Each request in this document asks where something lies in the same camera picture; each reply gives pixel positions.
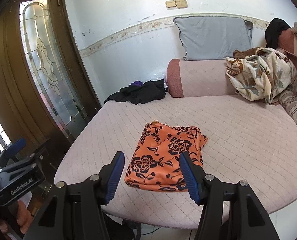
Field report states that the person's left leg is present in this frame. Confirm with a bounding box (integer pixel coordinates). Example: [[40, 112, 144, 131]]
[[101, 211, 142, 240]]

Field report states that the pink sofa armrest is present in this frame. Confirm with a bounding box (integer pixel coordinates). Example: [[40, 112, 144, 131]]
[[166, 58, 239, 98]]

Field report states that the pink sofa backrest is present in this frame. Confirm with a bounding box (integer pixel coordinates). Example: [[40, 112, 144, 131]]
[[277, 29, 297, 77]]

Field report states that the wooden door with stained glass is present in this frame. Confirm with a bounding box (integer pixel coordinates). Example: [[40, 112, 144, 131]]
[[0, 0, 101, 155]]

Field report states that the grey pillow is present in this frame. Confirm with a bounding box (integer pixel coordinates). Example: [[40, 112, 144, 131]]
[[173, 16, 254, 61]]

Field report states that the brown cloth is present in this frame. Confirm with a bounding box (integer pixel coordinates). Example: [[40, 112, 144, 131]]
[[233, 46, 260, 59]]

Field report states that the black garment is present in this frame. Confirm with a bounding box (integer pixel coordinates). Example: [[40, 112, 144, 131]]
[[265, 18, 292, 48]]

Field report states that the black cable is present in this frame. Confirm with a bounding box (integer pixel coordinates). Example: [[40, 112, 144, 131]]
[[122, 220, 164, 240]]

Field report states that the black clothes pile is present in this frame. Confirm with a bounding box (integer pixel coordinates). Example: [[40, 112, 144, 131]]
[[104, 79, 166, 105]]

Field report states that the pink quilted mattress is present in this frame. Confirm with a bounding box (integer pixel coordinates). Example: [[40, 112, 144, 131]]
[[54, 95, 297, 230]]

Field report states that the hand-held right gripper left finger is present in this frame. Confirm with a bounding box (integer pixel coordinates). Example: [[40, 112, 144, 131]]
[[22, 151, 126, 240]]

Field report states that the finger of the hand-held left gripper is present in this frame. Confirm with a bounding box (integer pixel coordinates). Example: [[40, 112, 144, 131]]
[[0, 138, 27, 167], [0, 154, 44, 174]]

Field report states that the cream floral blanket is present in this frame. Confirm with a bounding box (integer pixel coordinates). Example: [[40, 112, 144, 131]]
[[225, 47, 297, 105]]

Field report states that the person's left hand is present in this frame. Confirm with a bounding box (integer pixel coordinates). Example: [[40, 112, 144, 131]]
[[15, 199, 36, 233]]

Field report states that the orange floral shirt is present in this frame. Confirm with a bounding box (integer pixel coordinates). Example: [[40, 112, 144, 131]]
[[124, 120, 209, 193]]

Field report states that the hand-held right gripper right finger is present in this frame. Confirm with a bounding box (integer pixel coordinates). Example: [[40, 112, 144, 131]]
[[179, 151, 280, 240]]

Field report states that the clear plastic bag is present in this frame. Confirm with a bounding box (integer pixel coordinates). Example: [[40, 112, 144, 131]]
[[151, 71, 169, 92]]

